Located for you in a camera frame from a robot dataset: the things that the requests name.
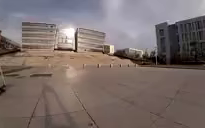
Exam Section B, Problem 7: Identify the row of bollards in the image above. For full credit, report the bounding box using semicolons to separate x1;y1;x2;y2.
46;62;140;70

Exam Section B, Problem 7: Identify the small pale building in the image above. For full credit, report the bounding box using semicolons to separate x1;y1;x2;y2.
103;44;115;56

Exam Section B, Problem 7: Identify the grey striped building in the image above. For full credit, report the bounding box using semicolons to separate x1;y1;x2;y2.
21;21;58;52
75;27;107;53

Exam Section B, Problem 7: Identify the low white building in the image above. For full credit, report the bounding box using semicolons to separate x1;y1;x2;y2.
115;47;145;60

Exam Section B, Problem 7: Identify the tan stepped slope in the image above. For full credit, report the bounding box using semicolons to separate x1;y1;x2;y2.
0;49;138;68

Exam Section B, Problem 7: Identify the pale glass building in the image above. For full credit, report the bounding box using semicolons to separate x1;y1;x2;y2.
55;27;77;52

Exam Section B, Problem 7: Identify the pole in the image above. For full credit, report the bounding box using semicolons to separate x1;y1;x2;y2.
154;46;159;66

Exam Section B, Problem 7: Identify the low concrete block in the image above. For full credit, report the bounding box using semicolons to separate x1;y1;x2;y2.
29;72;54;78

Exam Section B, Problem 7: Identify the large grey building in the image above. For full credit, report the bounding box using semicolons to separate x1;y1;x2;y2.
154;13;205;66

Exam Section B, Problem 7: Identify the red brick building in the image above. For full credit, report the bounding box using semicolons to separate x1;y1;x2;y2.
0;28;22;58

